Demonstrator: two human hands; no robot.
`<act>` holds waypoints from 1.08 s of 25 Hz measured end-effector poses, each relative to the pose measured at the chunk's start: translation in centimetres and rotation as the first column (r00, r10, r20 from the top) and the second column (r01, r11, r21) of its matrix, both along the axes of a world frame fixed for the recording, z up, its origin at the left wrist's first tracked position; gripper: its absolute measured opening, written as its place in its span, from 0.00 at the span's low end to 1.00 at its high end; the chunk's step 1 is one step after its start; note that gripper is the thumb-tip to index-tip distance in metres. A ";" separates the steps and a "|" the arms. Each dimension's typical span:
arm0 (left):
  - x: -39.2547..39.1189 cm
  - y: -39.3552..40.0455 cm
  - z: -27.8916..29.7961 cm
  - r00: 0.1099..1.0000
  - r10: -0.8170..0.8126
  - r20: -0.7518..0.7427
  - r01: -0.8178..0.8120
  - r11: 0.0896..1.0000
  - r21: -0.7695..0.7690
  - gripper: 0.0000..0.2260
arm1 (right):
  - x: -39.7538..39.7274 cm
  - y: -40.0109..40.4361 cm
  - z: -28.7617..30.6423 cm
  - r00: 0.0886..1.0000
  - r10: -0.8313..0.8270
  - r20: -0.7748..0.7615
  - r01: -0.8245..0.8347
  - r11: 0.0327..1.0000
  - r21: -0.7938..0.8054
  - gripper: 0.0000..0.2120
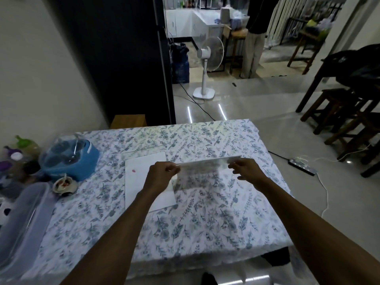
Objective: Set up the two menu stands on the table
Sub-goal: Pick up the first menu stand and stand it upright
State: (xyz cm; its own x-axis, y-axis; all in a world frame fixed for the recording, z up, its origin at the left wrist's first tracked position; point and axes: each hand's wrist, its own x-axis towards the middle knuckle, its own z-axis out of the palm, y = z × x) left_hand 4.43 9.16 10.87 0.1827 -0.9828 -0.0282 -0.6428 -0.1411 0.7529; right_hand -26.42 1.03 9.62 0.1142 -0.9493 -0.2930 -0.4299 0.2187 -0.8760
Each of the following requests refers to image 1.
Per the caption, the person's left hand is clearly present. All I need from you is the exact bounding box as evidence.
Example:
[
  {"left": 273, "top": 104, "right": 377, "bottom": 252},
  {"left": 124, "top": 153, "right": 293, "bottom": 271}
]
[{"left": 142, "top": 161, "right": 181, "bottom": 197}]

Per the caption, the person's right hand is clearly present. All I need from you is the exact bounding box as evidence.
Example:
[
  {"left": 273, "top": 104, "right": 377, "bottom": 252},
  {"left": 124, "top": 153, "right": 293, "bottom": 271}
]
[{"left": 228, "top": 158, "right": 269, "bottom": 190}]

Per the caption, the clear plastic sheet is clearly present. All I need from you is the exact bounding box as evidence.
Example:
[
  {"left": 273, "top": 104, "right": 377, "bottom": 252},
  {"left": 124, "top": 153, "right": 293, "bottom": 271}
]
[{"left": 171, "top": 156, "right": 242, "bottom": 192}]

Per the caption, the person's right forearm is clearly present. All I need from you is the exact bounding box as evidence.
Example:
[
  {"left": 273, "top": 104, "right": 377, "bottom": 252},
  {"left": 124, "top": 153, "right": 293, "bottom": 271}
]
[{"left": 258, "top": 178, "right": 380, "bottom": 285}]

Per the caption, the person's left forearm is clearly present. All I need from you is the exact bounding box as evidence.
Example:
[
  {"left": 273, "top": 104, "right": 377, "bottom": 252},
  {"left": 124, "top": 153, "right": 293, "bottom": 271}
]
[{"left": 61, "top": 187, "right": 158, "bottom": 285}]

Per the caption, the white paper sheet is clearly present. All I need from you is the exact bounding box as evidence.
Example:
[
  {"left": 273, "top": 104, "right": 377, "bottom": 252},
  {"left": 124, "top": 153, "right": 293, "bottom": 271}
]
[{"left": 124, "top": 152, "right": 178, "bottom": 213}]

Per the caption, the floral blue white tablecloth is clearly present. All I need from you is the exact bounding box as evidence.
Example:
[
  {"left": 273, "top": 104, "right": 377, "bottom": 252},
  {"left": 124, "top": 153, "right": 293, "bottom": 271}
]
[{"left": 22, "top": 119, "right": 297, "bottom": 280}]

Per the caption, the black power strip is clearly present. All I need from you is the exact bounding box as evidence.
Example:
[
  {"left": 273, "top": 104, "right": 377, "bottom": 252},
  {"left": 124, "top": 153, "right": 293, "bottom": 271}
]
[{"left": 288, "top": 157, "right": 317, "bottom": 176}]

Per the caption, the light wooden box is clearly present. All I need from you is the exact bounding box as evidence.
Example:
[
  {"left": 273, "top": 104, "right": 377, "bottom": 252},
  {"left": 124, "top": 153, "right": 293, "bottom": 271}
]
[{"left": 110, "top": 114, "right": 148, "bottom": 129}]

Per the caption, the blue container with clear lid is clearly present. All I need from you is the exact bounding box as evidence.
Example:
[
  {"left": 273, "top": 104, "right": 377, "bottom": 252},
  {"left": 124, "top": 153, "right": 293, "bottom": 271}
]
[{"left": 39, "top": 136, "right": 100, "bottom": 182}]

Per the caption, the dark wooden table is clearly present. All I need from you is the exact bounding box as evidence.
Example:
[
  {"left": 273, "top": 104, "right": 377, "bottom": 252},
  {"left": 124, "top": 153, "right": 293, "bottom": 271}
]
[{"left": 295, "top": 50, "right": 380, "bottom": 114}]

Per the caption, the dark wooden stool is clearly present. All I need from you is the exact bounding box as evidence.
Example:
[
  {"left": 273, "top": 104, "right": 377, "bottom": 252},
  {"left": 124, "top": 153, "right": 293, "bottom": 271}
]
[
  {"left": 300, "top": 88, "right": 361, "bottom": 136},
  {"left": 324, "top": 111, "right": 380, "bottom": 162}
]

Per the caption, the small white bowl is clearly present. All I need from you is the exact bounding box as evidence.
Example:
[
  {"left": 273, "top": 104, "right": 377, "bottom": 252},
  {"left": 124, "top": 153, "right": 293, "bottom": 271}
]
[{"left": 53, "top": 174, "right": 78, "bottom": 197}]

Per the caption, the blue water jug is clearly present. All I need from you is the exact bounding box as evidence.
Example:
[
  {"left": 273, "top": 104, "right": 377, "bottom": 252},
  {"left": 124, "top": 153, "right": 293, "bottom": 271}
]
[{"left": 171, "top": 43, "right": 190, "bottom": 84}]

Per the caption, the white standing fan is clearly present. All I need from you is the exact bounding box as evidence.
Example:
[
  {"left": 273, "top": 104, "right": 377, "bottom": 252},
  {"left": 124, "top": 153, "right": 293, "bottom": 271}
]
[{"left": 193, "top": 35, "right": 225, "bottom": 100}]

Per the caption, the tall wooden stool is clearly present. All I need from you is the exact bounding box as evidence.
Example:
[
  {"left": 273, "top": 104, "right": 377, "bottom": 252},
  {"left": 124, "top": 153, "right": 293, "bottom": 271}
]
[{"left": 229, "top": 28, "right": 249, "bottom": 75}]

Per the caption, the black sliding door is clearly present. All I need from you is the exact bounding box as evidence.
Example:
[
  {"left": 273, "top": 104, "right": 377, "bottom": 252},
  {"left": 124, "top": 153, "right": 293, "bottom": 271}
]
[{"left": 42, "top": 0, "right": 176, "bottom": 128}]

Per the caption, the brown wooden chair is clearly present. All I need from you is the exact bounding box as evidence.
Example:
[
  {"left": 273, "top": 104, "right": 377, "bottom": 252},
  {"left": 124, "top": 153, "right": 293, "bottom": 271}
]
[{"left": 287, "top": 29, "right": 322, "bottom": 75}]

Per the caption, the white kitchen cabinet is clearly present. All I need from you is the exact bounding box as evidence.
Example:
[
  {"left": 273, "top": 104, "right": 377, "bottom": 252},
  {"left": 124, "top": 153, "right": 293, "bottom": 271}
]
[{"left": 165, "top": 8, "right": 227, "bottom": 42}]

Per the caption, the green toy bottle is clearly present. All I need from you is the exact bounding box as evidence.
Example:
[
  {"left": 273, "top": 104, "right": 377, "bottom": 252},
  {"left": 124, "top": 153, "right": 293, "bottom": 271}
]
[{"left": 15, "top": 135, "right": 40, "bottom": 152}]

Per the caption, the black clothing pile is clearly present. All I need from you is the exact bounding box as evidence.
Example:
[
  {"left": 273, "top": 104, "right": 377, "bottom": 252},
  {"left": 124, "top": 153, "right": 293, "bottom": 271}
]
[{"left": 325, "top": 44, "right": 380, "bottom": 100}]

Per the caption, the clear plastic storage box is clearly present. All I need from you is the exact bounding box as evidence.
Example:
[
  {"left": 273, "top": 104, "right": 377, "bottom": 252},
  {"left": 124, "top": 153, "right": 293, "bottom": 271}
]
[{"left": 0, "top": 182, "right": 57, "bottom": 277}]

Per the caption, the purple toy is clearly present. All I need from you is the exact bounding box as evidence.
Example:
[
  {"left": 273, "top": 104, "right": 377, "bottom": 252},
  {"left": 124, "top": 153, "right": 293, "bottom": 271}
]
[{"left": 0, "top": 146, "right": 24, "bottom": 172}]

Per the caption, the black cable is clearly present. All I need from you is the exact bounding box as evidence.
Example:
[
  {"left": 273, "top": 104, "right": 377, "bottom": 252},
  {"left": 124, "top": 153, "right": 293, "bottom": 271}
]
[{"left": 179, "top": 82, "right": 217, "bottom": 121}]

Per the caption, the white cable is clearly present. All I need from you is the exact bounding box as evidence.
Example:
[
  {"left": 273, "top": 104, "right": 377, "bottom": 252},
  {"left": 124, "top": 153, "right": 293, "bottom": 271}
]
[{"left": 297, "top": 145, "right": 371, "bottom": 218}]

